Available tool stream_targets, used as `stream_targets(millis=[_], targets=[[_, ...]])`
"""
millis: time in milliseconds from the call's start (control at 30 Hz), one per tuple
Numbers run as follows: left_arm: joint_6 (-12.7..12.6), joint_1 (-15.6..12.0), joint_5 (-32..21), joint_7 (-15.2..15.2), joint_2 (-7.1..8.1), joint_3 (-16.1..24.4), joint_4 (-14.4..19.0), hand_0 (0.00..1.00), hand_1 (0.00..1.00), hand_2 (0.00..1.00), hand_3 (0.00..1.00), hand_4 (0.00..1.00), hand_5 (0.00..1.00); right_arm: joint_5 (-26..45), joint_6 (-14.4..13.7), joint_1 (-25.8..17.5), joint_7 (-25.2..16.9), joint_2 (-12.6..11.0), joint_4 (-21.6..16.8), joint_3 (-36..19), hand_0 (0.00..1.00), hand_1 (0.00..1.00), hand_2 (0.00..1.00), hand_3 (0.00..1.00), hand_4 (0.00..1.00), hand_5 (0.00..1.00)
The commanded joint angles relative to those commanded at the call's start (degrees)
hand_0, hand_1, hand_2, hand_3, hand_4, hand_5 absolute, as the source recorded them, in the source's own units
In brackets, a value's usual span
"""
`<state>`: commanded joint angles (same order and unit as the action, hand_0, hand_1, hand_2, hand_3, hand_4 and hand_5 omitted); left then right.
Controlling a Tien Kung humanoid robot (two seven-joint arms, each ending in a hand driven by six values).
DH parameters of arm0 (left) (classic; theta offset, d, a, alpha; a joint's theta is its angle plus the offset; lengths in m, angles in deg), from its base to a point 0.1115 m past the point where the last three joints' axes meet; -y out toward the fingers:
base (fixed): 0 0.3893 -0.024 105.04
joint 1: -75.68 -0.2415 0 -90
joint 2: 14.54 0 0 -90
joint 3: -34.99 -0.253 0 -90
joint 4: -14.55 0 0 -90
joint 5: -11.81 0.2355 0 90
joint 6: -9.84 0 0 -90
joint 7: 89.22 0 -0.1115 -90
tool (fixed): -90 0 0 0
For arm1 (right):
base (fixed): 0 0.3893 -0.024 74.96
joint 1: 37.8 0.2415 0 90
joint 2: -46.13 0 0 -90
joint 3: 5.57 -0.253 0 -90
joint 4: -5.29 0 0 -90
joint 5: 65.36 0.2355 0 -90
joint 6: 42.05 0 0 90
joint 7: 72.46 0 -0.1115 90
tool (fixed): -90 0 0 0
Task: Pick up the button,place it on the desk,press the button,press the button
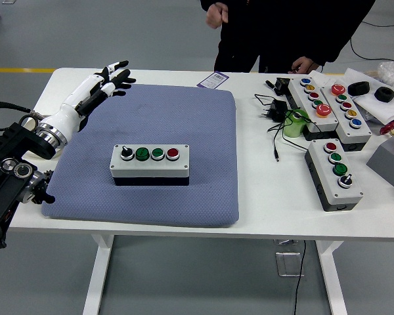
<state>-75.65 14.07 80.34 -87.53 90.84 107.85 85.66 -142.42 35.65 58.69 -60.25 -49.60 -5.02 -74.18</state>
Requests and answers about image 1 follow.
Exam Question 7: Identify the person's right hand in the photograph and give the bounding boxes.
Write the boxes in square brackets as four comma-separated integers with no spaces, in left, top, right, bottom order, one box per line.
[206,2,229,30]

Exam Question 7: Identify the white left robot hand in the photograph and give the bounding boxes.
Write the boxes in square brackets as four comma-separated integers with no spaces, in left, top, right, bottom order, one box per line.
[39,60,137,137]

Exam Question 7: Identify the person's left hand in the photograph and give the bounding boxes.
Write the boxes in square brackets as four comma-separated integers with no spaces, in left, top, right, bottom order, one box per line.
[291,56,321,74]

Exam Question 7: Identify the grey four-button control box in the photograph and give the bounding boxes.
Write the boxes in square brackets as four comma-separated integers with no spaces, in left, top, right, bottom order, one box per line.
[304,138,364,213]
[109,143,190,187]

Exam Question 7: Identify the five-button box, large mushroom button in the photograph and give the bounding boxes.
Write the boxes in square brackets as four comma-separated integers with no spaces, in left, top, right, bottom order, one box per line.
[288,75,339,141]

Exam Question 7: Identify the five-button box, small red mushroom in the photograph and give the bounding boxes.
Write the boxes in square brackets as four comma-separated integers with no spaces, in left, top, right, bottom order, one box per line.
[320,80,372,152]

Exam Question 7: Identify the small black device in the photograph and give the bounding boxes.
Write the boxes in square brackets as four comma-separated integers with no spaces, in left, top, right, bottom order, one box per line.
[265,77,295,98]

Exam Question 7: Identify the black power adapter plug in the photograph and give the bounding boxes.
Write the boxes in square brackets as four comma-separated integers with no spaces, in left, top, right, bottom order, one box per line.
[258,99,288,123]

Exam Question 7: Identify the green tape roll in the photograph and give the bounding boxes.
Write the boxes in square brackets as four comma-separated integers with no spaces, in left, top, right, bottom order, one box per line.
[283,108,311,138]

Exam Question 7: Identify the purple-edged barcode card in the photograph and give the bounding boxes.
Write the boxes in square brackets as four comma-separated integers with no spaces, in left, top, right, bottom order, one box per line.
[196,71,230,89]

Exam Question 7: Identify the white paper sheet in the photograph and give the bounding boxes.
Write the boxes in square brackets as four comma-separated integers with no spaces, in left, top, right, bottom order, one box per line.
[310,68,394,124]

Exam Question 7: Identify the clear plastic bag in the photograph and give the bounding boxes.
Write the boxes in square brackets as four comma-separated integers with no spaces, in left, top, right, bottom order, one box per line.
[364,61,394,89]

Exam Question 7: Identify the blue-grey textured mat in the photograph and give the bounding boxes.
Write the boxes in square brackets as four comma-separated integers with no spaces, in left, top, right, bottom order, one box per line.
[41,83,240,228]

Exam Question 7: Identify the grey box with orange knob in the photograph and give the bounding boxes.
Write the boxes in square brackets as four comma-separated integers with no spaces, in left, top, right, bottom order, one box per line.
[366,131,394,188]

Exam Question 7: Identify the white table leg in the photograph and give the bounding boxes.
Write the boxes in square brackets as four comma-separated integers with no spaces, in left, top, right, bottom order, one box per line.
[81,233,116,315]
[316,241,349,315]

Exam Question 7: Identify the black floor cable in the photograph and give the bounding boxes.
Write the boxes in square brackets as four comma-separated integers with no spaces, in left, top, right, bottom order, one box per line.
[349,20,394,64]

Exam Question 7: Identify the black foam ring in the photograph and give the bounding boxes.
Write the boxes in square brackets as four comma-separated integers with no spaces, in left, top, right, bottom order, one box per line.
[347,81,371,97]
[374,86,394,103]

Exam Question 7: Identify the black adapter cord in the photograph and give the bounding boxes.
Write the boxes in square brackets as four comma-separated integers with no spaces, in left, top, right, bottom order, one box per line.
[254,93,319,162]

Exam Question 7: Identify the clear plastic bracket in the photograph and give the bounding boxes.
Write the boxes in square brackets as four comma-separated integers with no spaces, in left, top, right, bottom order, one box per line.
[274,239,306,278]

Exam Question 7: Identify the black cable under table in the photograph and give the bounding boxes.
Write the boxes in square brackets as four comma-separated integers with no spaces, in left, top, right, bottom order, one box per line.
[293,241,307,315]

